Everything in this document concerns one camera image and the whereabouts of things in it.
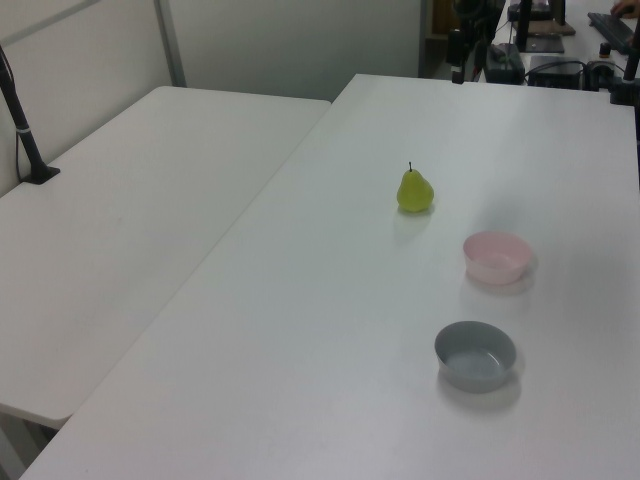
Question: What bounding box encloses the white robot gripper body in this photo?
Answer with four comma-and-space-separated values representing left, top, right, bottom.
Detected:
447, 27, 469, 66

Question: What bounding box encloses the green pear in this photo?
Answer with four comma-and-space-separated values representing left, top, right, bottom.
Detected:
396, 161, 436, 215

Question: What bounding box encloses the pink plastic bowl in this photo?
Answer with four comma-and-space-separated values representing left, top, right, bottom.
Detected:
462, 230, 532, 287

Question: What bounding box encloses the grey plastic bowl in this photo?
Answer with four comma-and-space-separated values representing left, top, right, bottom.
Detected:
433, 320, 518, 395

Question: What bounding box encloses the black equipment box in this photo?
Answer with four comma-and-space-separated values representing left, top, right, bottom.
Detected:
482, 42, 526, 85

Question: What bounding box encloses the black monitor stand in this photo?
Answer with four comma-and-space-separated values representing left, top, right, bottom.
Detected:
513, 0, 567, 55

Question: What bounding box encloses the black electronic device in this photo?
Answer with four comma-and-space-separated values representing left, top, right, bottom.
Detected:
526, 54, 587, 90

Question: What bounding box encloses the black keyboard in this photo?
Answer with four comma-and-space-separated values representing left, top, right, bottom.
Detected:
586, 11, 637, 53

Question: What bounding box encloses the white side table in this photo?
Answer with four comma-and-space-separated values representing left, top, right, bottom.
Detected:
0, 85, 333, 430

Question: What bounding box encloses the black clamp mount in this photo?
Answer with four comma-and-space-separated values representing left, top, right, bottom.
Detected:
606, 48, 640, 107

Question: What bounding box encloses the grey metal partition post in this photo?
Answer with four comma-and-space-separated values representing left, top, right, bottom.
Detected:
153, 0, 188, 89

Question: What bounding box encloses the black camera stand pole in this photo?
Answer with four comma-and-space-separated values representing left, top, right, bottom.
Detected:
0, 43, 62, 187

